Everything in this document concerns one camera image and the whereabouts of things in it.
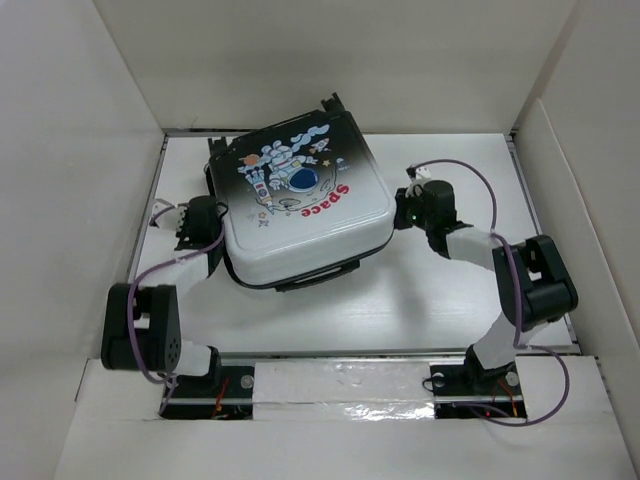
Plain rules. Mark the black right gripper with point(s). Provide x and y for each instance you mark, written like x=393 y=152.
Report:
x=400 y=201

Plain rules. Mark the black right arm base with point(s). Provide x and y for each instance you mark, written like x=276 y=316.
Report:
x=457 y=395

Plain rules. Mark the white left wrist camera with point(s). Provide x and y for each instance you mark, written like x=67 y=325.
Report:
x=167 y=216

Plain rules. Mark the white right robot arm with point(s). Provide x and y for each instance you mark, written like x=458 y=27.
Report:
x=534 y=286

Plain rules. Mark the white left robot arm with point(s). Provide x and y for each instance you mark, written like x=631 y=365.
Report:
x=142 y=329

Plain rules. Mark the black suitcase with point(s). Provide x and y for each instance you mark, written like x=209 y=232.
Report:
x=306 y=199

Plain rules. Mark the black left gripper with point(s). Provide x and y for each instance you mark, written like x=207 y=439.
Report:
x=183 y=230

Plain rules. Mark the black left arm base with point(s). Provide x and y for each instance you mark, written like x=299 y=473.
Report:
x=225 y=396

